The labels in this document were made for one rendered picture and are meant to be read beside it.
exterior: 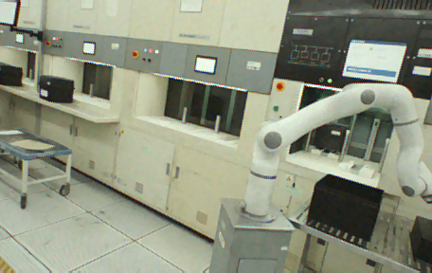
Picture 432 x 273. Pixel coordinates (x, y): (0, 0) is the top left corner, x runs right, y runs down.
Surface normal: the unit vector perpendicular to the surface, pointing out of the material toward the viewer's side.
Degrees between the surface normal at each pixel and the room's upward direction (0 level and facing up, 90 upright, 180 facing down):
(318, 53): 90
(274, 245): 90
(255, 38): 90
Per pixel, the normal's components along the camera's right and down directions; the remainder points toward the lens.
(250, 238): 0.20, 0.22
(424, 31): -0.54, 0.07
